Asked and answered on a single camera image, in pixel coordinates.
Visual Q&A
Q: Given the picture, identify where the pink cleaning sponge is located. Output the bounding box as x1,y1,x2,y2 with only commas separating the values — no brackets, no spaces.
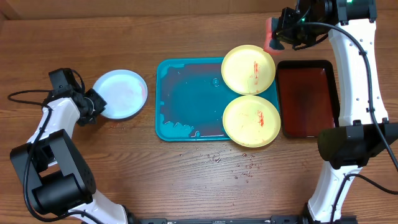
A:
263,17,285,55

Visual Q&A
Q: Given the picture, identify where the light blue plate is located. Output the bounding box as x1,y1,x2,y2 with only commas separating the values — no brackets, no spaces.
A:
93,70,148,119

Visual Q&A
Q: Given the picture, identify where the yellow plate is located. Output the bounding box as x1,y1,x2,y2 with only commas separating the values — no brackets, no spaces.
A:
223,95,281,148
221,45,275,95

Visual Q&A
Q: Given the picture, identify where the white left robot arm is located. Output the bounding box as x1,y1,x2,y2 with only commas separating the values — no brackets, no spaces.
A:
10,86,137,223

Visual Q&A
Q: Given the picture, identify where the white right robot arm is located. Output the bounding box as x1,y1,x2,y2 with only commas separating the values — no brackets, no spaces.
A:
264,0,397,223

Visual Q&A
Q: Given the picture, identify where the black tray with red liquid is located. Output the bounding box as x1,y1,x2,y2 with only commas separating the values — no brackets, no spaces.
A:
275,60,340,138

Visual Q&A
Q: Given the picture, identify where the teal plastic tray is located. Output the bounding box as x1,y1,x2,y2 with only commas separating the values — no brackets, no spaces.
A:
155,57,280,142

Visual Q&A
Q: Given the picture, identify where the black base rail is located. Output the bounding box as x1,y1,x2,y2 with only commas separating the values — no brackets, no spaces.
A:
127,215,319,224

